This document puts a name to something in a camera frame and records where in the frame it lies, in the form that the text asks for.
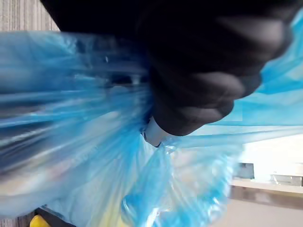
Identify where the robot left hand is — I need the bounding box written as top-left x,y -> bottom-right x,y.
39,0 -> 303,148

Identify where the blue plastic trash bag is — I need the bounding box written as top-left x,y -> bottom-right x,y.
0,9 -> 303,227

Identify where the grey counter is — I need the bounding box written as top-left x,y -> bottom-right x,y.
229,177 -> 303,204

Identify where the grey box on counter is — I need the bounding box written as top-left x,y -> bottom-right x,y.
269,174 -> 303,187

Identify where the yellow plastic object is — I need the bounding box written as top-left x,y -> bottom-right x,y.
29,214 -> 52,227

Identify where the dark monitor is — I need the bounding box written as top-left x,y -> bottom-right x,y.
237,162 -> 255,179

